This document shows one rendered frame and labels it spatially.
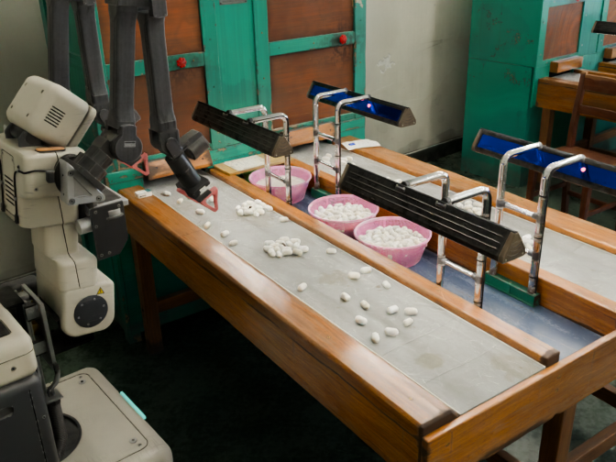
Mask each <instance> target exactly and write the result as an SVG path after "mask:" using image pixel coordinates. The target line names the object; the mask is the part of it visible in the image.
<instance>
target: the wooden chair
mask: <svg viewBox="0 0 616 462"><path fill-rule="evenodd" d="M585 90H588V91H593V92H599V93H604V94H612V95H616V79H614V78H609V77H603V76H598V75H592V74H588V72H587V71H582V72H581V73H580V78H579V83H578V87H577V95H576V99H575V103H574V107H573V111H572V116H571V119H570V124H569V129H568V134H567V140H566V146H563V147H559V148H555V149H559V150H563V151H565V152H569V153H572V154H576V155H578V154H581V153H582V154H584V155H585V157H586V158H590V159H592V160H597V161H601V162H605V163H608V164H611V165H614V166H616V157H613V156H610V155H606V154H602V153H599V152H596V151H593V150H589V149H585V148H580V147H575V143H576V136H577V130H578V120H579V116H580V114H583V115H588V116H596V117H600V118H605V119H609V120H612V121H616V112H614V111H611V110H606V109H601V108H597V107H592V106H587V105H583V104H582V103H583V98H584V93H585ZM537 174H538V171H535V170H530V169H529V174H528V182H527V190H526V198H525V199H527V200H530V201H533V200H534V197H535V196H538V195H539V192H540V190H537V191H535V185H536V180H537ZM571 183H573V182H570V181H565V180H563V181H561V182H559V183H556V184H553V185H550V190H549V192H551V191H553V190H555V189H558V188H561V187H562V201H561V212H563V213H566V214H568V205H569V195H570V196H573V197H576V198H578V199H581V200H580V208H579V216H578V218H580V219H583V220H586V221H587V217H590V216H592V215H595V214H598V213H600V212H603V211H605V210H608V209H611V210H613V211H616V201H613V202H610V203H607V202H604V201H602V200H599V199H596V198H593V197H591V192H592V189H590V188H588V187H585V186H582V192H581V193H579V192H574V191H571V190H570V185H571ZM589 203H593V204H596V205H599V207H597V208H594V209H592V210H589Z"/></svg>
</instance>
